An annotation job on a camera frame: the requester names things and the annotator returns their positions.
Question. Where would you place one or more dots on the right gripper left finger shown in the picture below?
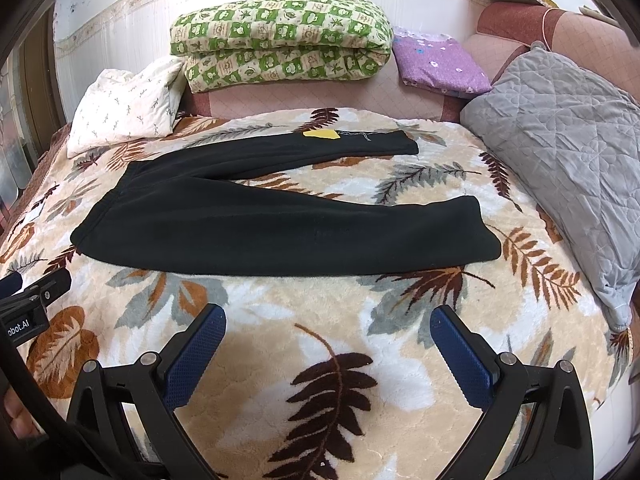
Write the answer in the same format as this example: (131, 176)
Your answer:
(126, 414)

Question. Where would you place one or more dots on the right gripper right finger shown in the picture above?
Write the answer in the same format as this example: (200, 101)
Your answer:
(556, 443)

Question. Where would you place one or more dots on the black pants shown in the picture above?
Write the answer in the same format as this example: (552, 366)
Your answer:
(193, 211)

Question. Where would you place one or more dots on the person's left hand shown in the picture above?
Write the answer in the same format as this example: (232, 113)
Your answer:
(21, 422)

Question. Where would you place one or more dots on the leaf pattern plush blanket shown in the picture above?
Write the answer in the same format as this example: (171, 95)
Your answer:
(326, 377)

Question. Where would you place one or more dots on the wooden glass cabinet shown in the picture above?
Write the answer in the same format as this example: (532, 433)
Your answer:
(31, 111)

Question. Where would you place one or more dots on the white floral pillow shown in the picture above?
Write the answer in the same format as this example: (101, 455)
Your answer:
(121, 106)

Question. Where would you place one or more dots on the grey quilted pillow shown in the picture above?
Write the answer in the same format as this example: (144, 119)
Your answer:
(572, 138)

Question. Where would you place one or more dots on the green patterned folded quilt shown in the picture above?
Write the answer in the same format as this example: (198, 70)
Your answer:
(257, 41)

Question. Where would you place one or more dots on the purple floral pillow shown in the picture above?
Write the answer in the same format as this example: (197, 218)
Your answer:
(437, 63)

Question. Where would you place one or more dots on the pink quilted bed headboard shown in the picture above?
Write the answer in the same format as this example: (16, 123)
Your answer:
(503, 31)

